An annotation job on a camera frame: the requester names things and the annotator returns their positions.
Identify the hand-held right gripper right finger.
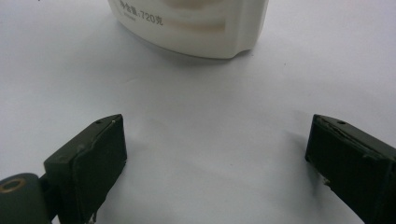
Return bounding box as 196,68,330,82
304,114,396,224

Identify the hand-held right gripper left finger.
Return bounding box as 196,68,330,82
43,113,128,224

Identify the white plastic packet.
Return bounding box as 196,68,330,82
107,0,270,60

